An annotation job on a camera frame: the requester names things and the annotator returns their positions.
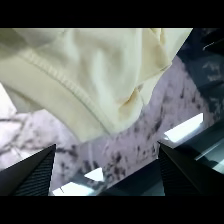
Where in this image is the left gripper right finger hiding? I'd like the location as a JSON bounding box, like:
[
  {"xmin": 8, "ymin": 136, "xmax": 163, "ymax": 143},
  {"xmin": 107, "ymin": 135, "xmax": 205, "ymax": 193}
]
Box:
[{"xmin": 157, "ymin": 140, "xmax": 224, "ymax": 197}]

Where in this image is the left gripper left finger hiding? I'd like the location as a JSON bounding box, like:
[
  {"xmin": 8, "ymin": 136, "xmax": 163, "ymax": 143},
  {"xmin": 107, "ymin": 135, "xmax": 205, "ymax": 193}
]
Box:
[{"xmin": 0, "ymin": 143, "xmax": 57, "ymax": 197}]

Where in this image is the pale yellow garment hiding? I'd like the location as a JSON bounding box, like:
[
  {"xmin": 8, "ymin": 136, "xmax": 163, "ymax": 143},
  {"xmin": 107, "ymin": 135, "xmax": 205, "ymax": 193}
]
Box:
[{"xmin": 0, "ymin": 27, "xmax": 194, "ymax": 144}]

